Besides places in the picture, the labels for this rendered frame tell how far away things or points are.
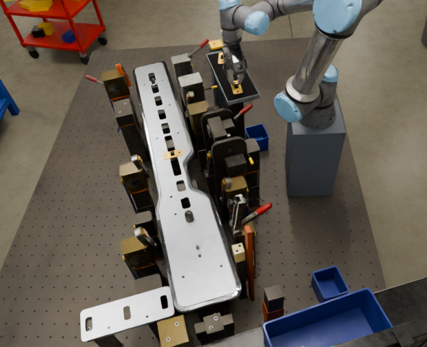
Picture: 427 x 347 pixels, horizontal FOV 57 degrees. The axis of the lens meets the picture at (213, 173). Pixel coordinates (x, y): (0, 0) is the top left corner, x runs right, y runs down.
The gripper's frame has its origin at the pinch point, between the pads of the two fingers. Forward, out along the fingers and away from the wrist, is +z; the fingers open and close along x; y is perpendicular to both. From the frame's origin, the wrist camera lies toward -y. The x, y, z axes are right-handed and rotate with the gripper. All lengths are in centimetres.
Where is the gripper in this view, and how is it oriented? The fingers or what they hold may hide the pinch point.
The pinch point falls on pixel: (235, 83)
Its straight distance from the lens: 164.3
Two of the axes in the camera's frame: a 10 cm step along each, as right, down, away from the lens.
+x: -9.8, 1.8, -0.2
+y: -1.5, -7.4, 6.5
